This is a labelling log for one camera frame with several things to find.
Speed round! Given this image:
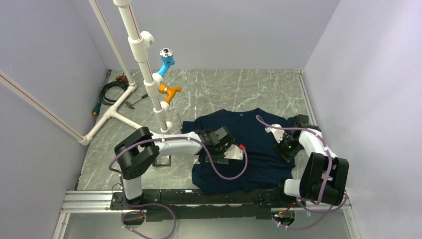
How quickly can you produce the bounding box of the yellow black screwdriver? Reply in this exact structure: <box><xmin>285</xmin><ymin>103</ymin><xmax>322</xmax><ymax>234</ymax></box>
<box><xmin>177</xmin><ymin>113</ymin><xmax>183</xmax><ymax>133</ymax></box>

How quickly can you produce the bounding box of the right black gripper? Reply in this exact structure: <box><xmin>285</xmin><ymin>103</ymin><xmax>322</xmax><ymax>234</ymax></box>
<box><xmin>271</xmin><ymin>132</ymin><xmax>302</xmax><ymax>163</ymax></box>

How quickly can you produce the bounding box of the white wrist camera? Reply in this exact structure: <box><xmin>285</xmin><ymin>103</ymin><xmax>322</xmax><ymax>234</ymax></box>
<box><xmin>265</xmin><ymin>124</ymin><xmax>285</xmax><ymax>143</ymax></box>
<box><xmin>224</xmin><ymin>144</ymin><xmax>244</xmax><ymax>160</ymax></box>

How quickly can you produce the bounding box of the aluminium rail frame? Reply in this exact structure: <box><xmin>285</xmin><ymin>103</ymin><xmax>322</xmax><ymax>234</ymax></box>
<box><xmin>54</xmin><ymin>190</ymin><xmax>361</xmax><ymax>239</ymax></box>

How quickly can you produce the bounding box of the coiled black cable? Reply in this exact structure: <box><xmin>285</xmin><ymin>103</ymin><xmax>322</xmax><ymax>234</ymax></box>
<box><xmin>100</xmin><ymin>81</ymin><xmax>130</xmax><ymax>106</ymax></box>

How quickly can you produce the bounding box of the brown handled tool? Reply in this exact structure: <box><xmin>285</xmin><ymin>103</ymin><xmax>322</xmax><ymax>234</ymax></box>
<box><xmin>115</xmin><ymin>74</ymin><xmax>129</xmax><ymax>84</ymax></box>

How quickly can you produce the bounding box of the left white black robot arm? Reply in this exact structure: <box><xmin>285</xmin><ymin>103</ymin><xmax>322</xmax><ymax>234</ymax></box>
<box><xmin>114</xmin><ymin>126</ymin><xmax>244</xmax><ymax>209</ymax></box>

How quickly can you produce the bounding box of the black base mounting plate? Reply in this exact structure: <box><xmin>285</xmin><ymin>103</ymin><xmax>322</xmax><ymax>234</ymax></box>
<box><xmin>110</xmin><ymin>188</ymin><xmax>295</xmax><ymax>222</ymax></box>

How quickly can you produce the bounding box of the blue faucet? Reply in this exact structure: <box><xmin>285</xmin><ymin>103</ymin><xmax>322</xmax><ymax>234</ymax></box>
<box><xmin>157</xmin><ymin>47</ymin><xmax>175</xmax><ymax>78</ymax></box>

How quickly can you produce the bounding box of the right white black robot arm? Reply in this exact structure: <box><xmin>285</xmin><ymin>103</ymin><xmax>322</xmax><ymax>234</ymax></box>
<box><xmin>266</xmin><ymin>123</ymin><xmax>349</xmax><ymax>207</ymax></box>

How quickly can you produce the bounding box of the white PVC pipe frame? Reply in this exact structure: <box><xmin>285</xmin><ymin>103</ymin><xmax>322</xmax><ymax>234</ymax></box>
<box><xmin>0</xmin><ymin>0</ymin><xmax>173</xmax><ymax>145</ymax></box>

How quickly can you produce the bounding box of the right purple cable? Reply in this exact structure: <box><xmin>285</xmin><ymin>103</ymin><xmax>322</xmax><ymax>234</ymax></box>
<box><xmin>255</xmin><ymin>115</ymin><xmax>349</xmax><ymax>231</ymax></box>

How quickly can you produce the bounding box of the small square black tray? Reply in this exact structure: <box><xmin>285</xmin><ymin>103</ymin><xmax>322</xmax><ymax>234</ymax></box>
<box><xmin>152</xmin><ymin>155</ymin><xmax>171</xmax><ymax>167</ymax></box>

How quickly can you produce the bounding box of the green handled screwdriver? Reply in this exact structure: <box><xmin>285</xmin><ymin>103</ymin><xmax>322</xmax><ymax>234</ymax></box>
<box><xmin>92</xmin><ymin>102</ymin><xmax>101</xmax><ymax>116</ymax></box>

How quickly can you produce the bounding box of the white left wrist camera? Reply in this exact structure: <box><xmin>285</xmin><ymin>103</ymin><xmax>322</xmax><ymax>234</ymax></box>
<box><xmin>224</xmin><ymin>144</ymin><xmax>244</xmax><ymax>160</ymax></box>

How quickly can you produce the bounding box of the orange faucet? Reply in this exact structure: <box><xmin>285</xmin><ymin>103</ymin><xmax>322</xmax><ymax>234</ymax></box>
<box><xmin>158</xmin><ymin>83</ymin><xmax>182</xmax><ymax>104</ymax></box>

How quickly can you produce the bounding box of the navy blue t-shirt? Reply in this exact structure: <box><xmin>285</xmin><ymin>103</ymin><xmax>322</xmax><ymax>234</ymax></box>
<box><xmin>182</xmin><ymin>108</ymin><xmax>298</xmax><ymax>195</ymax></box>

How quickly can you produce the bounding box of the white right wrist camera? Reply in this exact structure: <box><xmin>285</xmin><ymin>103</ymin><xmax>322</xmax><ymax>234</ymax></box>
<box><xmin>265</xmin><ymin>124</ymin><xmax>285</xmax><ymax>143</ymax></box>

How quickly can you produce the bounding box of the small hammer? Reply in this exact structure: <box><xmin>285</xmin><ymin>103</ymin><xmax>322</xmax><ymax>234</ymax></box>
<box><xmin>124</xmin><ymin>94</ymin><xmax>148</xmax><ymax>110</ymax></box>

